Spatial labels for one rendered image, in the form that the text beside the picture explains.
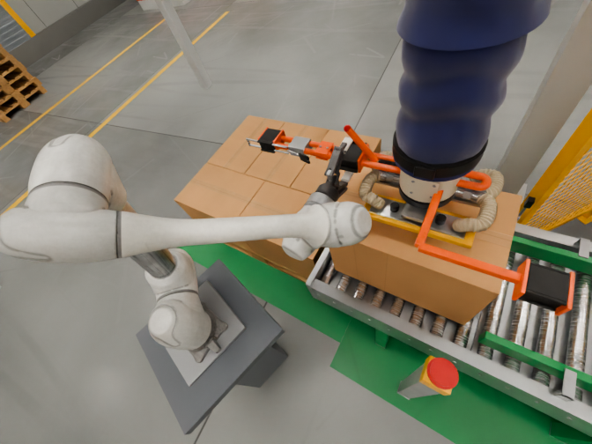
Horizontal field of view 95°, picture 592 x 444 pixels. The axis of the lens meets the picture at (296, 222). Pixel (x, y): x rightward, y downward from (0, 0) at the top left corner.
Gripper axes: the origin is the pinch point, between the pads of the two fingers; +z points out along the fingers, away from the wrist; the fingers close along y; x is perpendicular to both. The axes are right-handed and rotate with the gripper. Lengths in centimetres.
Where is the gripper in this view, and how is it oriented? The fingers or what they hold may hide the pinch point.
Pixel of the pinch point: (350, 155)
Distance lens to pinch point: 98.6
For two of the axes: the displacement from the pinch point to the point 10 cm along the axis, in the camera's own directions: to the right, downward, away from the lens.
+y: 2.3, 5.4, 8.1
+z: 4.8, -7.9, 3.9
